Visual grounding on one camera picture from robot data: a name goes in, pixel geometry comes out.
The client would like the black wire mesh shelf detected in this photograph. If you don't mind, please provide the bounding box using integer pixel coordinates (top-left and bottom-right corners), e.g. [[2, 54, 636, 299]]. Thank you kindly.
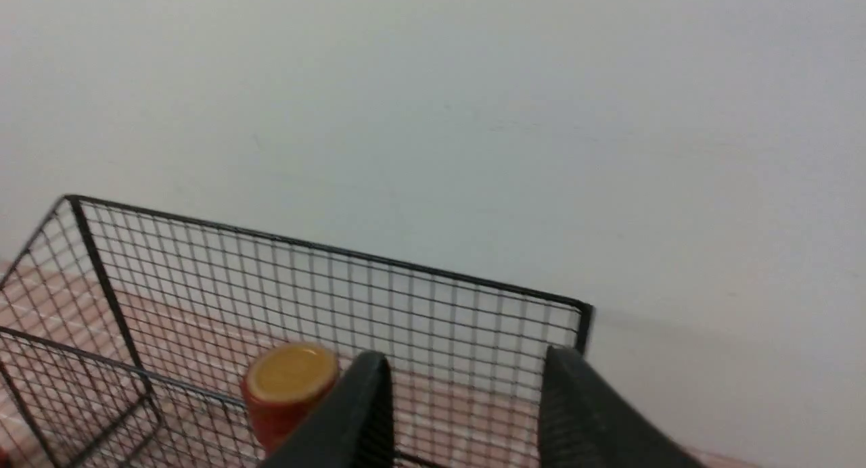
[[2, 195, 596, 467]]

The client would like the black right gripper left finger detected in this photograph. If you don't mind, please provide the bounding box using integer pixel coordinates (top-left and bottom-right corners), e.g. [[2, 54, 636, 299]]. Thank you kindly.
[[260, 351, 395, 467]]

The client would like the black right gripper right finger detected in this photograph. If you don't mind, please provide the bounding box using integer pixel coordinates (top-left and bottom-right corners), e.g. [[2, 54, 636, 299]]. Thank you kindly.
[[539, 346, 702, 467]]

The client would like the red label soy sauce bottle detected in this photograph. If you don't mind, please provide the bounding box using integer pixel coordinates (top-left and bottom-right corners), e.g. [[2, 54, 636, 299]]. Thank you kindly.
[[240, 342, 340, 456]]

